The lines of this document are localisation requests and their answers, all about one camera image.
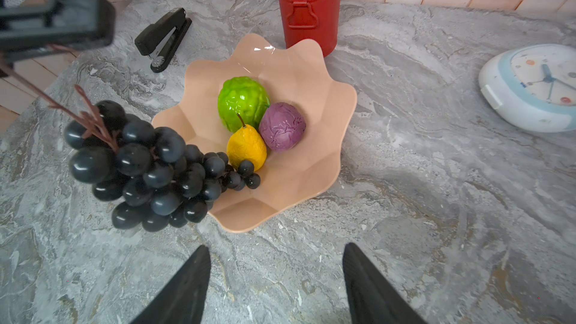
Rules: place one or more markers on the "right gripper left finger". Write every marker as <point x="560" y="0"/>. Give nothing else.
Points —
<point x="183" y="298"/>

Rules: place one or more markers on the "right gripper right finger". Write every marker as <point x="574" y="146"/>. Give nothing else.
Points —
<point x="371" y="298"/>

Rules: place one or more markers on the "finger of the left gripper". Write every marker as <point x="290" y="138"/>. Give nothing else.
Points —
<point x="54" y="27"/>

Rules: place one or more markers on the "dark purple grape bunch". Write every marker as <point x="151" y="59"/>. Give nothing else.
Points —
<point x="157" y="179"/>

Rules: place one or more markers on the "yellow fake pear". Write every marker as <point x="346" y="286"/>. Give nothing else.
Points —
<point x="246" y="144"/>

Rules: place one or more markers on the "green bumpy fake fruit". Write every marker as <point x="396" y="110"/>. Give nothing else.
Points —
<point x="245" y="97"/>

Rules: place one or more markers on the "purple fake fruit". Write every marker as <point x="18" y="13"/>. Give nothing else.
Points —
<point x="282" y="127"/>

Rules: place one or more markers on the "pink scalloped fruit bowl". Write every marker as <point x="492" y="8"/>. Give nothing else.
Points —
<point x="297" y="76"/>

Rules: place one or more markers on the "black stapler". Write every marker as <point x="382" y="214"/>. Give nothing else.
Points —
<point x="160" y="40"/>

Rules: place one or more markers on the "red pencil cup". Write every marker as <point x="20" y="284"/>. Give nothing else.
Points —
<point x="311" y="19"/>

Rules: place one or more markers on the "white round clock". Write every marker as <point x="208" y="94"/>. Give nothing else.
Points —
<point x="533" y="87"/>

